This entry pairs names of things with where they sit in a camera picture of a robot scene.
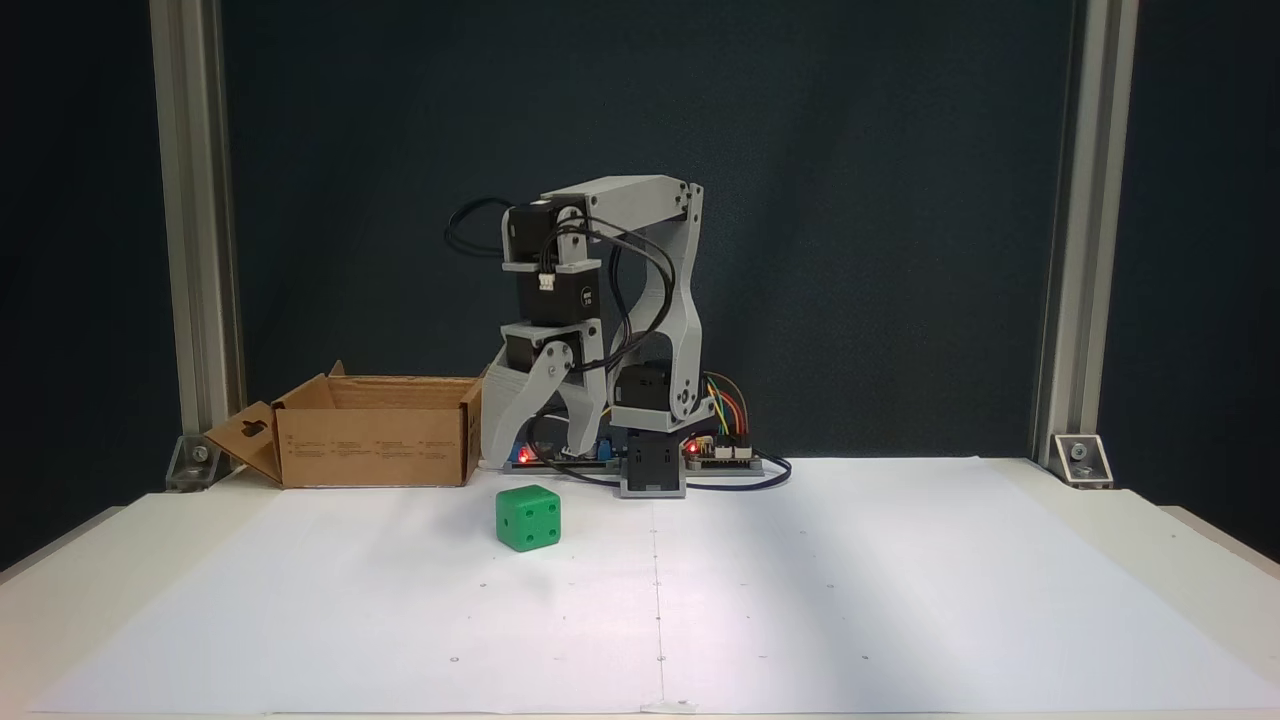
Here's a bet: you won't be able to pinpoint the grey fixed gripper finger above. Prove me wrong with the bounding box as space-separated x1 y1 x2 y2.
480 365 549 470

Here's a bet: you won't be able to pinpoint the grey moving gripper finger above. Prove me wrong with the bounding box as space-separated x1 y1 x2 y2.
533 343 609 465

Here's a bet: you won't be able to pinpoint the green die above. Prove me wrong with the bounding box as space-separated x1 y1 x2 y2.
495 485 563 554

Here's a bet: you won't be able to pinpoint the blue circuit board red LED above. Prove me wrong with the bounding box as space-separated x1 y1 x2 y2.
500 438 625 474

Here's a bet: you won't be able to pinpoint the brown cardboard box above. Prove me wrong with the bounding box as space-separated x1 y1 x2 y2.
204 361 497 490

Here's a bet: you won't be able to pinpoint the thick black cable loop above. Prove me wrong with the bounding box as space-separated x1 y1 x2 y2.
684 451 794 494
524 411 627 490

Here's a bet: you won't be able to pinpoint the coloured jumper wires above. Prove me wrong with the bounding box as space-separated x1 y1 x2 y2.
702 371 752 447

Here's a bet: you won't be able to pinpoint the circuit board with jumper wires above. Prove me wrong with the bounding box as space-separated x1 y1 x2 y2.
684 434 767 477

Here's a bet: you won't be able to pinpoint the metal corner bracket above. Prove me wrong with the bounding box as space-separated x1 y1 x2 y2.
1049 432 1115 490
164 432 233 494

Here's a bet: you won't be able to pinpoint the aluminium frame post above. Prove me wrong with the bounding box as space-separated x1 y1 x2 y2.
1030 0 1141 467
149 0 247 443

